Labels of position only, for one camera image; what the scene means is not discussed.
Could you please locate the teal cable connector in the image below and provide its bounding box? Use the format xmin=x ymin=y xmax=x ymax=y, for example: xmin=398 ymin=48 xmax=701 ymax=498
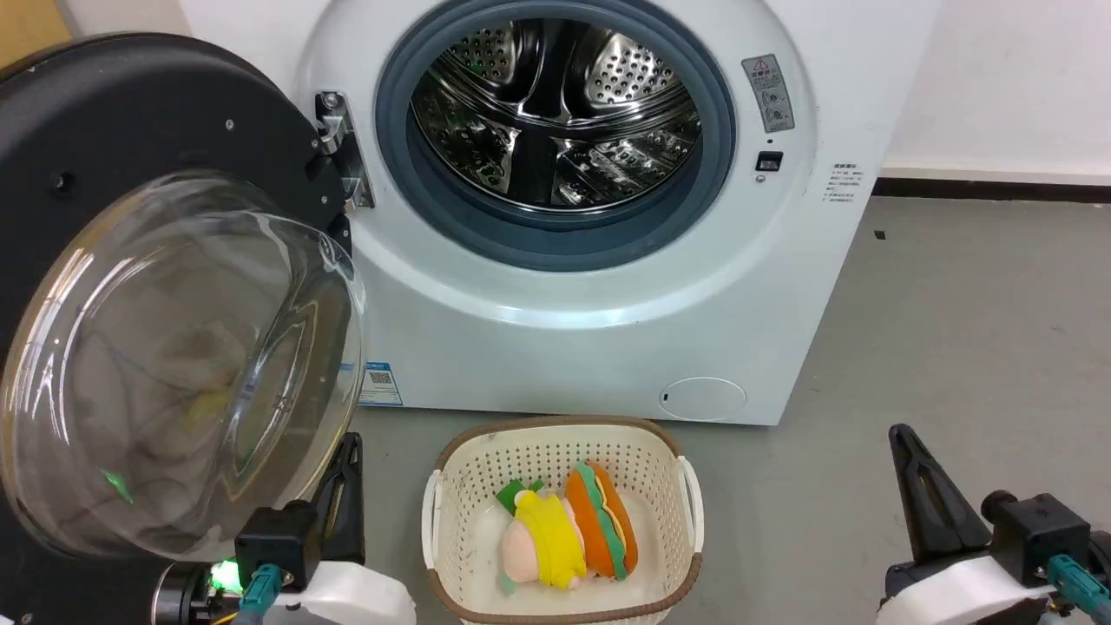
xmin=1046 ymin=556 xmax=1111 ymax=619
xmin=239 ymin=564 xmax=286 ymax=614

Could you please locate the teal left cable connector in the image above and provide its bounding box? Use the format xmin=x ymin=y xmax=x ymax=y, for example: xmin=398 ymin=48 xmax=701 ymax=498
xmin=239 ymin=564 xmax=286 ymax=614

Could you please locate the cream plastic laundry basket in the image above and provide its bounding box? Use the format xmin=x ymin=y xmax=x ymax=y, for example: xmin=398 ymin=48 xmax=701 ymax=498
xmin=421 ymin=415 xmax=704 ymax=625

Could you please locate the pink doll in yellow clothes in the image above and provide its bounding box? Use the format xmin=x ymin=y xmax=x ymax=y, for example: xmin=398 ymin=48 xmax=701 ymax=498
xmin=499 ymin=489 xmax=588 ymax=595

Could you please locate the black wall baseboard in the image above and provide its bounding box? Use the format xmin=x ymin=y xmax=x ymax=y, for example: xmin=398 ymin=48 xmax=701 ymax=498
xmin=872 ymin=177 xmax=1111 ymax=204

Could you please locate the teal right cable connector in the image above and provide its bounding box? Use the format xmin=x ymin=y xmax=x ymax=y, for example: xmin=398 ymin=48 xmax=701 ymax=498
xmin=1046 ymin=556 xmax=1111 ymax=619

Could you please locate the metal door hinge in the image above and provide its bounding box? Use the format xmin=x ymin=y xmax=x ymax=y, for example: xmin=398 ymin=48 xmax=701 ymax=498
xmin=314 ymin=89 xmax=376 ymax=211

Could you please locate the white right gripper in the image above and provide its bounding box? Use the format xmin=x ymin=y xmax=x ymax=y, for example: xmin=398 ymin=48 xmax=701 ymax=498
xmin=877 ymin=424 xmax=1055 ymax=625

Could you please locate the blue energy label sticker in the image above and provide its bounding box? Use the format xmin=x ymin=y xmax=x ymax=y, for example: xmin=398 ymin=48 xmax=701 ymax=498
xmin=358 ymin=362 xmax=404 ymax=407

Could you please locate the wooden panel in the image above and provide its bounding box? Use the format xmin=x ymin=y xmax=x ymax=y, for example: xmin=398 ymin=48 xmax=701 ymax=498
xmin=0 ymin=0 xmax=72 ymax=69

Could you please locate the green felt toy piece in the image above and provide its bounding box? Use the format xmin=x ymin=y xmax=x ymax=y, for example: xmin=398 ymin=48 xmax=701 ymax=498
xmin=496 ymin=478 xmax=545 ymax=513

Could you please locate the white front-load washing machine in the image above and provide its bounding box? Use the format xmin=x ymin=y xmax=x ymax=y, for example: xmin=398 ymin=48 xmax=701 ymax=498
xmin=178 ymin=0 xmax=943 ymax=426

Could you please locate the grey warning sticker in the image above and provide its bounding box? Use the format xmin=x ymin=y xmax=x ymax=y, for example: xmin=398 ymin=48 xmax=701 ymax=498
xmin=741 ymin=54 xmax=796 ymax=134

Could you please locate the round white filter cover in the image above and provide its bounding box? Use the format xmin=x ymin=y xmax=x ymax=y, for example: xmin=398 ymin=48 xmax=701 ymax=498
xmin=660 ymin=376 xmax=747 ymax=423

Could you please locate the steel washing machine drum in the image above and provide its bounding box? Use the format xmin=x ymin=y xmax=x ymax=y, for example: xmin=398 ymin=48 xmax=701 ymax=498
xmin=410 ymin=17 xmax=702 ymax=214

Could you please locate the orange hot dog plush toy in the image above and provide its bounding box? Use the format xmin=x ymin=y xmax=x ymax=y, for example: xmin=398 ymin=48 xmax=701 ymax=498
xmin=564 ymin=461 xmax=640 ymax=581

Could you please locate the round washer door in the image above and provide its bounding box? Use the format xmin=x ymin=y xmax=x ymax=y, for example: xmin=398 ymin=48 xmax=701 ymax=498
xmin=0 ymin=33 xmax=376 ymax=625

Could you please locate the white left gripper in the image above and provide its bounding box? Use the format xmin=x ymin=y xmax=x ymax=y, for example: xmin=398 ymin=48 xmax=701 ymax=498
xmin=260 ymin=431 xmax=417 ymax=625

